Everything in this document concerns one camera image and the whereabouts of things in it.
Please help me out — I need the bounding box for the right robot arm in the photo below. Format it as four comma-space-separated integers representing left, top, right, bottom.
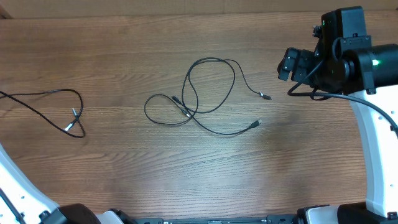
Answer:
277, 6, 397, 223

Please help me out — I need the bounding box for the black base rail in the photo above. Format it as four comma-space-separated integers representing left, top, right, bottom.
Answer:
134, 214, 298, 224

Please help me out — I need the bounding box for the black USB-A cable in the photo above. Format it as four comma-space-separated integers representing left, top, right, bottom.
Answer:
181, 57, 263, 136

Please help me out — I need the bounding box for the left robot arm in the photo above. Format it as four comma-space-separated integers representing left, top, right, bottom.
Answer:
1, 148, 136, 224

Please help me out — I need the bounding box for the black cable with silver plugs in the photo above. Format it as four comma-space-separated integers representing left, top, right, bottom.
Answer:
0, 88, 86, 139

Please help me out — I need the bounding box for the short black USB cable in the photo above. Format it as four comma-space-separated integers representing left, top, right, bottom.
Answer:
144, 58, 272, 127

